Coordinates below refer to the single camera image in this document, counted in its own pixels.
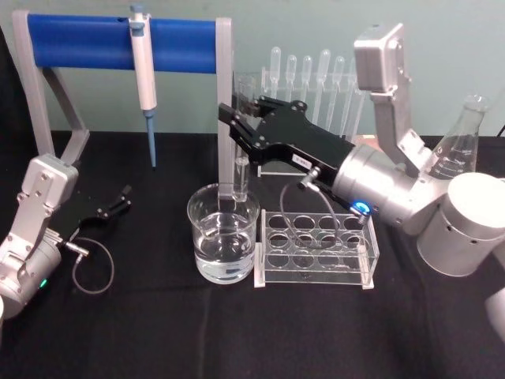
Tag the clear plastic transfer pipette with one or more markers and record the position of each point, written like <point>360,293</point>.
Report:
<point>292,69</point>
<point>307,71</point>
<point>339,73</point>
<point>325,65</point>
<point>352,75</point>

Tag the glass beaker with water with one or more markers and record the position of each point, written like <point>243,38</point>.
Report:
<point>223,245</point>

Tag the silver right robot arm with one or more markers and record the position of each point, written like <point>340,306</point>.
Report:
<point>394,189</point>

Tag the white and blue pipette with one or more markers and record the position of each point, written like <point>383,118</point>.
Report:
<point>144,75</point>

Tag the black table cloth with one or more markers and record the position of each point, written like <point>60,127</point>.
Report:
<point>165,335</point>

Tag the grey stand with blue bar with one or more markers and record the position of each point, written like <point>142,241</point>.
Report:
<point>79,43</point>

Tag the clear glass conical flask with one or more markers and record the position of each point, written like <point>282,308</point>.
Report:
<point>459,142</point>

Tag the clear acrylic test tube rack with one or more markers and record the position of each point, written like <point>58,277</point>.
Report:
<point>315,260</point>

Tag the clear acrylic dropper rack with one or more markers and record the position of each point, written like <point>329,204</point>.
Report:
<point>276,169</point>

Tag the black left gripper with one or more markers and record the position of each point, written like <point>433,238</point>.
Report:
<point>92,222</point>

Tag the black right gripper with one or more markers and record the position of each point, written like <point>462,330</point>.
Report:
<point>300,136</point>

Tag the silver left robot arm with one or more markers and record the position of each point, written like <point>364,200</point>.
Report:
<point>35,221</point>

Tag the clear glass test tube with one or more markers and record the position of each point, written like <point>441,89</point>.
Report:
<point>241,177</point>

